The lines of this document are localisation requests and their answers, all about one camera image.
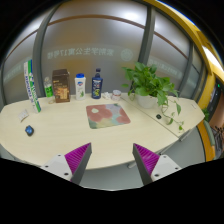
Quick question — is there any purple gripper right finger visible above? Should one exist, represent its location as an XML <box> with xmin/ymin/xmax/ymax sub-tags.
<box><xmin>131</xmin><ymin>143</ymin><xmax>183</xmax><ymax>186</ymax></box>

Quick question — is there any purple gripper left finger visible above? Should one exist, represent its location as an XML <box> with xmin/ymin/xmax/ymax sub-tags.
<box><xmin>41</xmin><ymin>142</ymin><xmax>93</xmax><ymax>185</ymax></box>

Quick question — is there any floral mouse pad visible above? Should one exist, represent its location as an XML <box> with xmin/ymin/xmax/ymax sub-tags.
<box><xmin>86</xmin><ymin>103</ymin><xmax>130</xmax><ymax>129</ymax></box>

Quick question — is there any blue computer mouse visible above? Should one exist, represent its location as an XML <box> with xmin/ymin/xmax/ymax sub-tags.
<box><xmin>25</xmin><ymin>125</ymin><xmax>34</xmax><ymax>136</ymax></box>

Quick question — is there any white plant pot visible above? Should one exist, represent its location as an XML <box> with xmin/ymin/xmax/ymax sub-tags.
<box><xmin>137</xmin><ymin>95</ymin><xmax>157</xmax><ymax>109</ymax></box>

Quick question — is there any crumpled white wrapper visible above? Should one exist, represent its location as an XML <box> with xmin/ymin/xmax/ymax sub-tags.
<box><xmin>102</xmin><ymin>92</ymin><xmax>112</xmax><ymax>100</ymax></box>

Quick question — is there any white paper card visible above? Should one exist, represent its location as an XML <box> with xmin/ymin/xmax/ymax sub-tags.
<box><xmin>18</xmin><ymin>110</ymin><xmax>29</xmax><ymax>121</ymax></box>

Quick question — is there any green clear plastic bottle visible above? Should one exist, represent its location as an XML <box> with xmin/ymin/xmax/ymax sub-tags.
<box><xmin>44</xmin><ymin>77</ymin><xmax>54</xmax><ymax>104</ymax></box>

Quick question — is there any white body wash bottle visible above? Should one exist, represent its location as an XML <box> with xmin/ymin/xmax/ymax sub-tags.
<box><xmin>75</xmin><ymin>73</ymin><xmax>86</xmax><ymax>100</ymax></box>

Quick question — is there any green pothos plant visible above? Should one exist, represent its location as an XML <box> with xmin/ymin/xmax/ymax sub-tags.
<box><xmin>123</xmin><ymin>62</ymin><xmax>184</xmax><ymax>131</ymax></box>

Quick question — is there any dark blue shampoo bottle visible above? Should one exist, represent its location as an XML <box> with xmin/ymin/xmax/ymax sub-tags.
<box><xmin>92</xmin><ymin>68</ymin><xmax>103</xmax><ymax>99</ymax></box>

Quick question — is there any brown paper box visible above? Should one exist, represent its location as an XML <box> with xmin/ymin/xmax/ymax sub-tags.
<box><xmin>52</xmin><ymin>69</ymin><xmax>70</xmax><ymax>103</ymax></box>

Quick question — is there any green white shuttlecock tube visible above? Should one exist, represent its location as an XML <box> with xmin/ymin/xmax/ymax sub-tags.
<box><xmin>24</xmin><ymin>60</ymin><xmax>41</xmax><ymax>113</ymax></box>

